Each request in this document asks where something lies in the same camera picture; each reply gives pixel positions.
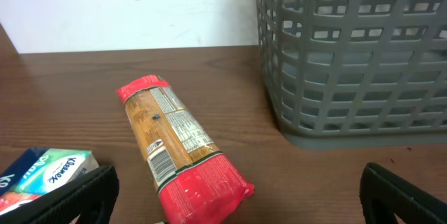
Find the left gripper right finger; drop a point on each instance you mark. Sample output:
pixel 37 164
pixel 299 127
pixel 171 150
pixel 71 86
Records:
pixel 386 197

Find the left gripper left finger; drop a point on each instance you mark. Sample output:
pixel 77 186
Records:
pixel 90 199

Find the grey plastic lattice basket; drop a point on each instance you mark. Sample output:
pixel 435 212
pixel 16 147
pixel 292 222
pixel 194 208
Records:
pixel 355 73

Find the Kleenex tissue multipack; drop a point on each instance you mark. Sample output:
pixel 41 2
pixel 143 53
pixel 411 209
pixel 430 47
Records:
pixel 39 171

